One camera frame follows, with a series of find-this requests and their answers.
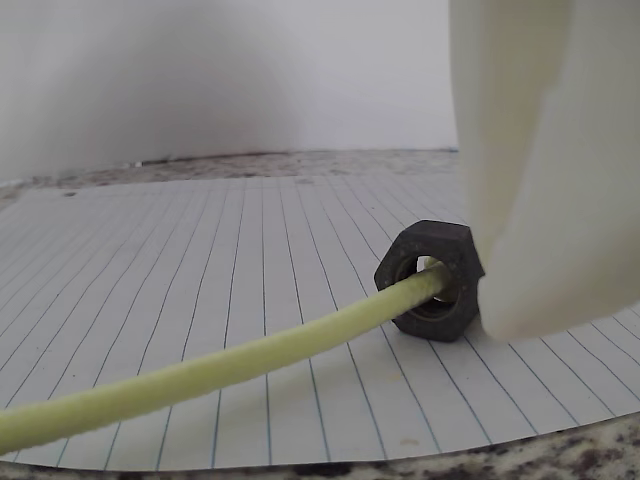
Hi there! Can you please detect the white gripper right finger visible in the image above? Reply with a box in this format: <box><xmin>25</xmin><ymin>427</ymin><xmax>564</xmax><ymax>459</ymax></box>
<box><xmin>480</xmin><ymin>0</ymin><xmax>640</xmax><ymax>344</ymax></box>

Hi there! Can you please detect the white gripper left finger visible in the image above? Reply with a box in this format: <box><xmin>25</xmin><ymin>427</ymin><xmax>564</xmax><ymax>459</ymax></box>
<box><xmin>448</xmin><ymin>0</ymin><xmax>572</xmax><ymax>274</ymax></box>

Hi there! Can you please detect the black hex nut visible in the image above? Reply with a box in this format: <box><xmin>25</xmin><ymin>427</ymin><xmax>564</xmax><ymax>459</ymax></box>
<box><xmin>373</xmin><ymin>219</ymin><xmax>486</xmax><ymax>344</ymax></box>

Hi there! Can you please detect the yellow-green knotted rope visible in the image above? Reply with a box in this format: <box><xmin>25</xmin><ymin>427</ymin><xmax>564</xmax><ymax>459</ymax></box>
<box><xmin>0</xmin><ymin>259</ymin><xmax>451</xmax><ymax>457</ymax></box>

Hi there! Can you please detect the lined paper sheet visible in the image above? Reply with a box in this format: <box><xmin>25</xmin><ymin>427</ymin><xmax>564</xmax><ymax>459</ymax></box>
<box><xmin>0</xmin><ymin>172</ymin><xmax>640</xmax><ymax>471</ymax></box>

